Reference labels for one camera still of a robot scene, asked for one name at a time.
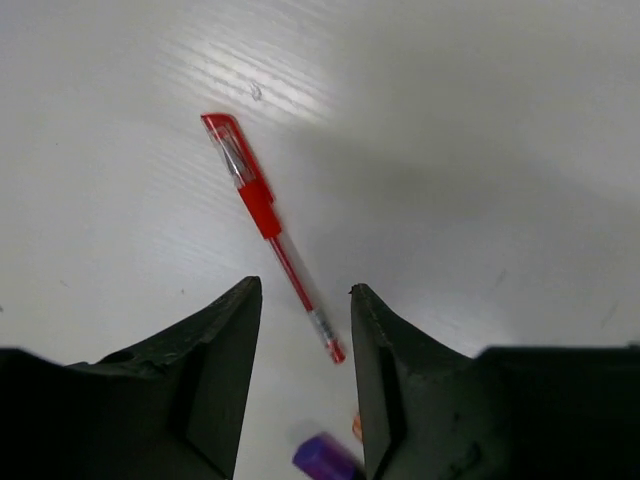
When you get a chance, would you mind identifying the orange eraser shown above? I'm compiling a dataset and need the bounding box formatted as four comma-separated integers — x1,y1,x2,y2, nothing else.
352,414,363,443

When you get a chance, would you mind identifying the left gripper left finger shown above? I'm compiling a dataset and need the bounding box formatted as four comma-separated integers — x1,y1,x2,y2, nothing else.
68,276,262,479

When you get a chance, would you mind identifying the purple highlighter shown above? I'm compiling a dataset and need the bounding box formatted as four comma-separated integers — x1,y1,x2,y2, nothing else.
292,433,366,480

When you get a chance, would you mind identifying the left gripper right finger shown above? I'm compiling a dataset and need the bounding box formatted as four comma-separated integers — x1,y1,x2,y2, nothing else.
351,284,480,479

